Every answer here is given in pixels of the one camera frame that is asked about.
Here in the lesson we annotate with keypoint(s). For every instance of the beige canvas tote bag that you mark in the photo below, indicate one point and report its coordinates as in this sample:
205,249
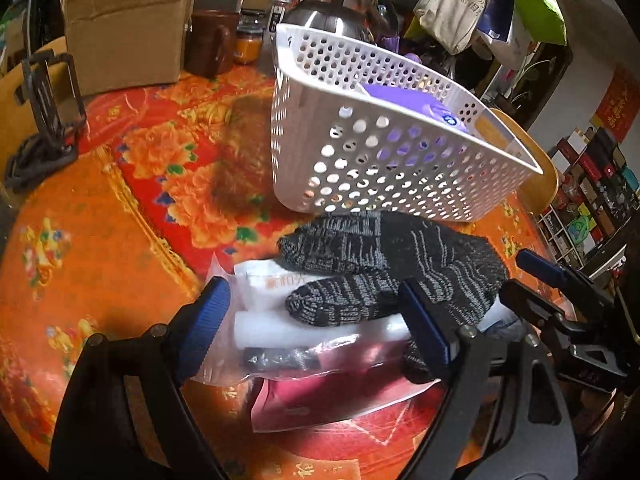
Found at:
460,5

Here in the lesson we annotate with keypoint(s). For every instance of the brown ceramic mug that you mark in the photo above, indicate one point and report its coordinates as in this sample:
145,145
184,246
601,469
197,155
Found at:
210,40

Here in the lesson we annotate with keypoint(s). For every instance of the shelf of colourful boxes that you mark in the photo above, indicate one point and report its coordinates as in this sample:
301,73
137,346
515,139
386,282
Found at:
590,180

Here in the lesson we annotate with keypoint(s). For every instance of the clear plastic bag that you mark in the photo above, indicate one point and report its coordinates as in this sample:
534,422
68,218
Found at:
280,330

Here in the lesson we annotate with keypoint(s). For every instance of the black grey knit glove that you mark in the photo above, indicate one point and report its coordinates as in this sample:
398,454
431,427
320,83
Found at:
400,255

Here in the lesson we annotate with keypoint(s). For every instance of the black phone stand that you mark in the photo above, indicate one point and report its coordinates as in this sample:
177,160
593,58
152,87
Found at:
50,95

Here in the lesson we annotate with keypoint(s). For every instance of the white perforated plastic basket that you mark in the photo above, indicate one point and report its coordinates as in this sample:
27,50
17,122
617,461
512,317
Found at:
320,110

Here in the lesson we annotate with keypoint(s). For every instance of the open cardboard box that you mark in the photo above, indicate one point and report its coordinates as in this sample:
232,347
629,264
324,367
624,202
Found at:
125,35

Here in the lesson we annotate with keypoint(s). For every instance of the purple plastic toy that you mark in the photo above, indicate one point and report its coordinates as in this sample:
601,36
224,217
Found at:
395,42

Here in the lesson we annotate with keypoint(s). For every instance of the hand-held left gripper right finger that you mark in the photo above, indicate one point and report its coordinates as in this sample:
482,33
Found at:
425,320

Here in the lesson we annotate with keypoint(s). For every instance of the red wall poster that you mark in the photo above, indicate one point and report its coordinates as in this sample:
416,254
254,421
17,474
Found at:
617,105

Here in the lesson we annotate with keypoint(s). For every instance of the orange glass jar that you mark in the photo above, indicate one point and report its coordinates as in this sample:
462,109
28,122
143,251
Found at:
247,45

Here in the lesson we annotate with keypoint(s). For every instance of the clear glass jar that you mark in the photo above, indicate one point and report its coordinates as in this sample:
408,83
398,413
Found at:
285,7

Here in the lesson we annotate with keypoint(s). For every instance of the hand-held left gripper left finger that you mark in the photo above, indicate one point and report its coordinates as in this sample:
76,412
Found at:
205,325

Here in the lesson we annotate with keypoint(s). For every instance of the purple round object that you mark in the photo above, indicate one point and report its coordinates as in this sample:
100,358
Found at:
400,100

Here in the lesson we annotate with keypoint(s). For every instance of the wooden chair with slot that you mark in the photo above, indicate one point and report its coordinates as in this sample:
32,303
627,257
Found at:
535,170

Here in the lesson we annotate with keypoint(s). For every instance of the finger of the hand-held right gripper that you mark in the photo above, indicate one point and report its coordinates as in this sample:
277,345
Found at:
530,305
545,266

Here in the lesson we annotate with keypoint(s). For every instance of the pink foil packet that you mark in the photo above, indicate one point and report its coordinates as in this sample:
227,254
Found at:
320,400

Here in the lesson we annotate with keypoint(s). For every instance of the green fabric bag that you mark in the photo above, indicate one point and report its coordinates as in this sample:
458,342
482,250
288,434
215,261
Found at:
542,0

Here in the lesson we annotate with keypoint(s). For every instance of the blue white shopping bag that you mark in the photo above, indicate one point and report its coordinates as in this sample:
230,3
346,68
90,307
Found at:
505,25

